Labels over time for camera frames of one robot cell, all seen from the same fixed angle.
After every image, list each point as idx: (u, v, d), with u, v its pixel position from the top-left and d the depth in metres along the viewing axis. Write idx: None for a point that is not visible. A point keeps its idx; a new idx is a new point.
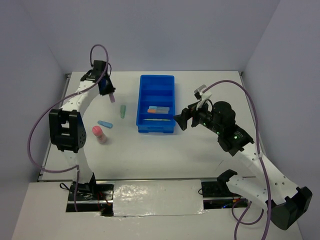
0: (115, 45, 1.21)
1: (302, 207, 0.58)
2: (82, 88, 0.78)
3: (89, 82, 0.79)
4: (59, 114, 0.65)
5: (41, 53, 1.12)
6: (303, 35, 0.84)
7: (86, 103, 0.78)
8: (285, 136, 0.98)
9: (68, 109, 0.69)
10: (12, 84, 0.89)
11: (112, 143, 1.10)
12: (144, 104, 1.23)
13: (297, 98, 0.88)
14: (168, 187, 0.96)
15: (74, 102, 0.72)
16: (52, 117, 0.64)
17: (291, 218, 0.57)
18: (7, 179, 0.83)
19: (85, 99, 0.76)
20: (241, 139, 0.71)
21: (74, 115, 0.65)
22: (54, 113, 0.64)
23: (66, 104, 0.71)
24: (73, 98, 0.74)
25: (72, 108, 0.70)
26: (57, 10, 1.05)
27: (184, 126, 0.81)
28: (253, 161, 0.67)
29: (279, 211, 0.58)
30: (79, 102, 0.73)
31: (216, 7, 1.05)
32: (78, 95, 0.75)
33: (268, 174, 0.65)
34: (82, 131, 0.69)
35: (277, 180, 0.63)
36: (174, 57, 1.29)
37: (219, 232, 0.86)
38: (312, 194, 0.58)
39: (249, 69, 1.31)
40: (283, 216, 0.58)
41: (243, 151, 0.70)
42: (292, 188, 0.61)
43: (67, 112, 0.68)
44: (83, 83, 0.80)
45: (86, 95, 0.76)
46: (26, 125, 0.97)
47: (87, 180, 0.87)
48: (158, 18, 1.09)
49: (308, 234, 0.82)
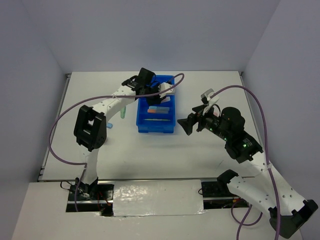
0: (115, 45, 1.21)
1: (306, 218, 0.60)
2: (120, 92, 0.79)
3: (129, 88, 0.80)
4: (88, 111, 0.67)
5: (40, 52, 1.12)
6: (303, 35, 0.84)
7: (116, 109, 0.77)
8: (284, 136, 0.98)
9: (97, 110, 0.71)
10: (11, 84, 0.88)
11: (113, 143, 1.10)
12: (144, 104, 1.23)
13: (297, 98, 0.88)
14: (168, 187, 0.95)
15: (106, 104, 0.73)
16: (81, 112, 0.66)
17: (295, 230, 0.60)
18: (6, 178, 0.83)
19: (116, 105, 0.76)
20: (250, 147, 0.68)
21: (100, 117, 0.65)
22: (83, 109, 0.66)
23: (98, 105, 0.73)
24: (106, 100, 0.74)
25: (101, 110, 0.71)
26: (56, 10, 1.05)
27: (189, 131, 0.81)
28: (262, 172, 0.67)
29: (285, 223, 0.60)
30: (110, 106, 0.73)
31: (216, 7, 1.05)
32: (113, 98, 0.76)
33: (276, 186, 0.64)
34: (103, 134, 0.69)
35: (284, 192, 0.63)
36: (174, 58, 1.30)
37: (218, 232, 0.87)
38: (317, 206, 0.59)
39: (249, 69, 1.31)
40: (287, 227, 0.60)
41: (252, 161, 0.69)
42: (299, 200, 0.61)
43: (95, 111, 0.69)
44: (123, 87, 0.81)
45: (119, 101, 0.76)
46: (26, 125, 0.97)
47: (88, 183, 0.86)
48: (158, 17, 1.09)
49: (309, 234, 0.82)
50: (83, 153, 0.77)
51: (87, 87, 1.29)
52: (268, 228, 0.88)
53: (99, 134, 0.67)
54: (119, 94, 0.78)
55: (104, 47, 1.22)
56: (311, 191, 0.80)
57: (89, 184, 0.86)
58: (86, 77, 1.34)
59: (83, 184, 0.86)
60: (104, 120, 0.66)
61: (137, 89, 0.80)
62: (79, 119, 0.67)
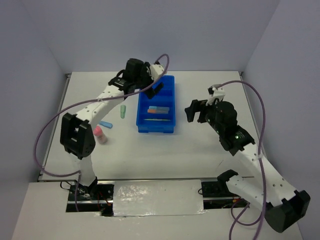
0: (115, 45, 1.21)
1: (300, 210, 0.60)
2: (106, 93, 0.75)
3: (116, 89, 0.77)
4: (72, 119, 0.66)
5: (40, 52, 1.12)
6: (303, 35, 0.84)
7: (104, 112, 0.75)
8: (284, 136, 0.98)
9: (82, 117, 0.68)
10: (11, 84, 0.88)
11: (113, 143, 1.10)
12: (144, 104, 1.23)
13: (297, 98, 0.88)
14: (168, 187, 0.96)
15: (90, 110, 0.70)
16: (65, 120, 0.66)
17: (287, 222, 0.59)
18: (7, 178, 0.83)
19: (103, 108, 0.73)
20: (243, 139, 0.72)
21: (85, 125, 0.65)
22: (67, 117, 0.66)
23: (82, 111, 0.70)
24: (91, 105, 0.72)
25: (86, 117, 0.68)
26: (56, 10, 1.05)
27: (190, 117, 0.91)
28: (253, 161, 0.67)
29: (276, 213, 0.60)
30: (95, 112, 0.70)
31: (216, 7, 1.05)
32: (98, 102, 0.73)
33: (267, 176, 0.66)
34: (90, 143, 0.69)
35: (275, 182, 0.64)
36: (173, 58, 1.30)
37: (218, 232, 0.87)
38: (309, 198, 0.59)
39: (249, 69, 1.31)
40: (279, 218, 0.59)
41: (243, 151, 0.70)
42: (290, 189, 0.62)
43: (80, 119, 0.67)
44: (109, 87, 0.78)
45: (105, 104, 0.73)
46: (26, 125, 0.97)
47: (87, 185, 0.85)
48: (159, 17, 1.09)
49: (309, 234, 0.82)
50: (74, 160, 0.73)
51: (87, 87, 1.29)
52: (268, 228, 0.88)
53: (86, 142, 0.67)
54: (105, 96, 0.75)
55: (104, 47, 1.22)
56: (311, 191, 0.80)
57: (88, 186, 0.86)
58: (86, 77, 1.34)
59: (83, 186, 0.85)
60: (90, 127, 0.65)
61: (125, 87, 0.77)
62: (64, 128, 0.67)
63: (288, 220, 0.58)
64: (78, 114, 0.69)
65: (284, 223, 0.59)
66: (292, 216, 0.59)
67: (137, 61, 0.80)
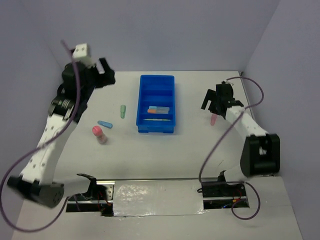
0: (115, 45, 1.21)
1: (271, 155, 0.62)
2: (49, 130, 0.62)
3: (59, 119, 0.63)
4: (20, 182, 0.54)
5: (41, 53, 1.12)
6: (303, 35, 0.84)
7: (55, 154, 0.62)
8: (283, 136, 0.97)
9: (29, 177, 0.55)
10: (11, 84, 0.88)
11: (112, 143, 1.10)
12: (144, 104, 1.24)
13: (297, 98, 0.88)
14: (168, 187, 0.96)
15: (37, 164, 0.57)
16: (12, 188, 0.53)
17: (254, 155, 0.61)
18: (7, 179, 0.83)
19: (52, 153, 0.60)
20: (233, 103, 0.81)
21: (36, 185, 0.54)
22: (13, 182, 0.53)
23: (28, 168, 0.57)
24: (36, 155, 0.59)
25: (34, 175, 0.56)
26: (57, 11, 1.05)
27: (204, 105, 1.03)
28: (235, 114, 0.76)
29: (244, 149, 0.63)
30: (43, 164, 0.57)
31: (215, 7, 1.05)
32: (42, 149, 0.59)
33: (244, 123, 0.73)
34: (54, 192, 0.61)
35: (249, 124, 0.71)
36: (173, 58, 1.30)
37: (218, 232, 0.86)
38: (278, 138, 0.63)
39: (249, 69, 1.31)
40: (246, 151, 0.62)
41: (230, 109, 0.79)
42: (262, 132, 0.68)
43: (28, 180, 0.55)
44: (51, 119, 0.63)
45: (53, 147, 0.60)
46: (26, 125, 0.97)
47: (84, 190, 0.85)
48: (159, 17, 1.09)
49: (309, 234, 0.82)
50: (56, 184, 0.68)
51: None
52: (269, 228, 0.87)
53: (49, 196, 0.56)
54: (50, 134, 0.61)
55: (104, 47, 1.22)
56: (312, 191, 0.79)
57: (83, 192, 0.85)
58: None
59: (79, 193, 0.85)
60: (44, 186, 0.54)
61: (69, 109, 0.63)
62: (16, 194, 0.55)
63: (255, 151, 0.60)
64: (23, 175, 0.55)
65: (252, 153, 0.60)
66: (259, 148, 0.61)
67: (71, 68, 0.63)
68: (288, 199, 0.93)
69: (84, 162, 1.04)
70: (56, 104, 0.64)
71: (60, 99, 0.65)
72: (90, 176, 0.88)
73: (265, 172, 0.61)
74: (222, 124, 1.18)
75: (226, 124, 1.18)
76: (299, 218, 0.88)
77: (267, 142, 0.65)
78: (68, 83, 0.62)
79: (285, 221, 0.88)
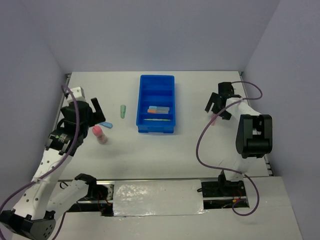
0: (115, 45, 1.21)
1: (264, 134, 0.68)
2: (45, 164, 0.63)
3: (56, 153, 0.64)
4: (13, 217, 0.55)
5: (40, 53, 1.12)
6: (303, 35, 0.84)
7: (50, 189, 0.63)
8: (283, 136, 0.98)
9: (21, 211, 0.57)
10: (11, 84, 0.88)
11: (112, 143, 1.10)
12: (144, 104, 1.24)
13: (296, 98, 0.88)
14: (168, 187, 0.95)
15: (30, 198, 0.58)
16: (4, 223, 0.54)
17: (247, 133, 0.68)
18: (7, 178, 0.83)
19: (45, 188, 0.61)
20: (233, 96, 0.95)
21: (28, 220, 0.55)
22: (5, 218, 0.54)
23: (21, 203, 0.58)
24: (31, 189, 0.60)
25: (27, 210, 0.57)
26: (56, 10, 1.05)
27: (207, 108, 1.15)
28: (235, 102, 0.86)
29: (239, 128, 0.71)
30: (36, 198, 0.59)
31: (215, 6, 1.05)
32: (37, 183, 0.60)
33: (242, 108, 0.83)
34: (47, 225, 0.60)
35: (245, 109, 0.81)
36: (173, 58, 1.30)
37: (218, 232, 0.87)
38: (270, 117, 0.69)
39: (249, 69, 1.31)
40: (240, 130, 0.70)
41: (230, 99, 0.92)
42: (256, 114, 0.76)
43: (20, 215, 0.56)
44: (48, 152, 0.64)
45: (48, 182, 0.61)
46: (25, 125, 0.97)
47: (85, 193, 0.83)
48: (159, 17, 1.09)
49: (309, 235, 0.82)
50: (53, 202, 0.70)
51: (87, 87, 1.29)
52: (269, 228, 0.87)
53: (41, 230, 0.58)
54: (45, 168, 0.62)
55: (103, 47, 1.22)
56: (312, 191, 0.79)
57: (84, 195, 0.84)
58: (86, 77, 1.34)
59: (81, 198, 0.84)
60: (35, 223, 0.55)
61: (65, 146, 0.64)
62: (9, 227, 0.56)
63: (247, 129, 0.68)
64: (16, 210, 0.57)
65: (244, 131, 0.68)
66: (251, 126, 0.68)
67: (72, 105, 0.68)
68: (288, 199, 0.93)
69: (84, 162, 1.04)
70: (54, 138, 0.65)
71: (57, 132, 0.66)
72: (89, 177, 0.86)
73: (257, 150, 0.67)
74: (222, 124, 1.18)
75: (226, 124, 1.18)
76: (299, 218, 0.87)
77: (261, 123, 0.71)
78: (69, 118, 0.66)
79: (285, 221, 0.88)
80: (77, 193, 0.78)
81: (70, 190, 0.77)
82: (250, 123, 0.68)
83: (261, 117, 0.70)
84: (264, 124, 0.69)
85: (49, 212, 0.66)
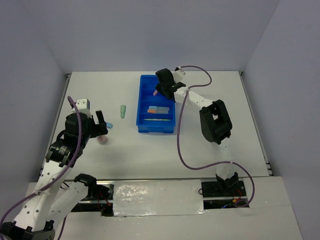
0: (115, 45, 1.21)
1: (223, 117, 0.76)
2: (45, 176, 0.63)
3: (56, 165, 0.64)
4: (13, 228, 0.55)
5: (41, 53, 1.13)
6: (302, 36, 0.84)
7: (51, 199, 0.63)
8: (283, 136, 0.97)
9: (22, 224, 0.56)
10: (10, 85, 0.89)
11: (113, 143, 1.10)
12: (144, 104, 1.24)
13: (296, 97, 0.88)
14: (168, 187, 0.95)
15: (31, 210, 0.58)
16: (5, 235, 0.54)
17: (210, 124, 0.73)
18: (7, 178, 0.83)
19: (46, 200, 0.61)
20: (177, 86, 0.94)
21: (29, 232, 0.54)
22: (6, 229, 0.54)
23: (21, 215, 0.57)
24: (31, 200, 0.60)
25: (26, 223, 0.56)
26: (56, 11, 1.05)
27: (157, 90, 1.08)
28: (183, 94, 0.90)
29: (202, 121, 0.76)
30: (37, 210, 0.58)
31: (215, 7, 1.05)
32: (37, 195, 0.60)
33: (191, 100, 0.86)
34: (46, 236, 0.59)
35: (198, 100, 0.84)
36: (173, 58, 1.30)
37: (218, 231, 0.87)
38: (221, 101, 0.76)
39: (249, 69, 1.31)
40: (205, 123, 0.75)
41: (177, 92, 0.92)
42: (207, 101, 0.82)
43: (21, 227, 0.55)
44: (48, 165, 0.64)
45: (48, 193, 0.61)
46: (26, 125, 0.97)
47: (84, 194, 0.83)
48: (158, 17, 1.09)
49: (309, 234, 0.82)
50: (52, 210, 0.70)
51: (86, 88, 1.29)
52: (269, 228, 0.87)
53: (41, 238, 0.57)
54: (45, 180, 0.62)
55: (103, 47, 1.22)
56: (312, 190, 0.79)
57: (84, 196, 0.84)
58: (85, 77, 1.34)
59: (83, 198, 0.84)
60: (36, 234, 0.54)
61: (64, 156, 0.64)
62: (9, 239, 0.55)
63: (210, 120, 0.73)
64: (17, 221, 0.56)
65: (207, 123, 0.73)
66: (212, 117, 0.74)
67: (74, 115, 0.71)
68: (287, 198, 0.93)
69: (84, 162, 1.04)
70: (54, 149, 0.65)
71: (57, 144, 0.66)
72: (87, 178, 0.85)
73: (223, 132, 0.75)
74: None
75: None
76: (299, 217, 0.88)
77: (216, 108, 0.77)
78: (71, 130, 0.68)
79: (284, 220, 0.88)
80: (75, 197, 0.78)
81: (69, 195, 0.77)
82: (211, 115, 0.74)
83: (215, 104, 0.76)
84: (220, 109, 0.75)
85: (49, 222, 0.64)
